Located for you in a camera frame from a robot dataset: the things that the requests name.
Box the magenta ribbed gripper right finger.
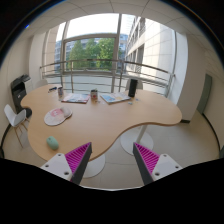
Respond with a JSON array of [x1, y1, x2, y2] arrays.
[[133, 143, 182, 185]]

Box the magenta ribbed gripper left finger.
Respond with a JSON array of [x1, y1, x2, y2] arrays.
[[41, 143, 92, 185]]

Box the mint green computer mouse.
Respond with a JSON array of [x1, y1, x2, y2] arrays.
[[46, 136, 59, 150]]

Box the curved wooden table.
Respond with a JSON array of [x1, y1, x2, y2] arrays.
[[20, 83, 183, 179]]

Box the magazine with red cover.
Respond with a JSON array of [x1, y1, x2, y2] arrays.
[[63, 93, 90, 103]]

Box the white chair wooden legs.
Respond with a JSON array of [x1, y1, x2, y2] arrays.
[[3, 103, 30, 149]]

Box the magazine with blue cover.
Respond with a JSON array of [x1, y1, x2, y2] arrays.
[[101, 92, 130, 104]]

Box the dark sunglasses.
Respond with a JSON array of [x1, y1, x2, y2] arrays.
[[48, 87, 57, 92]]

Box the grey door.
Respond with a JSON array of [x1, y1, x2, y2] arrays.
[[197, 74, 212, 114]]

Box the black speaker box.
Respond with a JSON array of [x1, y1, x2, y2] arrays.
[[128, 79, 138, 97]]

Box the metal balcony railing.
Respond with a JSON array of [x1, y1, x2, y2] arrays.
[[40, 59, 175, 96]]

